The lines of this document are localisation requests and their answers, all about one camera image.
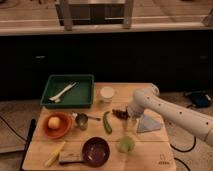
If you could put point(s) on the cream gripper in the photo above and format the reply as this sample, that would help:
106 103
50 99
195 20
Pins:
130 124

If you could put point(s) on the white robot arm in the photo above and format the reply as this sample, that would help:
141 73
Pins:
196 123

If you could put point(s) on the green plastic cup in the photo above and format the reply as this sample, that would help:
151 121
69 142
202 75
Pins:
126 144

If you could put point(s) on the white plastic cup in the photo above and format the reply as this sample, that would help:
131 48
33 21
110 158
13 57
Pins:
107 94

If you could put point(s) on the metal measuring cup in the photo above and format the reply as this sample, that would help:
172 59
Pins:
81 120

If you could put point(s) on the blue folded cloth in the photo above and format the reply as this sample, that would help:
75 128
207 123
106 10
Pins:
148 124

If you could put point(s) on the green cucumber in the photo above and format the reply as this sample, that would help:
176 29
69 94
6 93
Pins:
106 124

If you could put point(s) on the dark purple bowl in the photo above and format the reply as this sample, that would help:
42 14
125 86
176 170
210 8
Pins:
95 152

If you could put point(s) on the green plastic tray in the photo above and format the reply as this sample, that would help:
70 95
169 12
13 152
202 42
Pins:
80 96

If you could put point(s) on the orange bowl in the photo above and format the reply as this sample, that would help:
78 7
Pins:
65 125

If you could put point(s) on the brown scrub brush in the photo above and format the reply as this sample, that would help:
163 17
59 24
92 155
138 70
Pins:
67 158

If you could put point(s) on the black bag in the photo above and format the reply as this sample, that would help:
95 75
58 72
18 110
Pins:
199 99

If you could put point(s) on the yellow lemon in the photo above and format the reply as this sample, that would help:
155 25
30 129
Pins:
54 123

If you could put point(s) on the white shelf frame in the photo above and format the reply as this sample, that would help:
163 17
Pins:
94 12

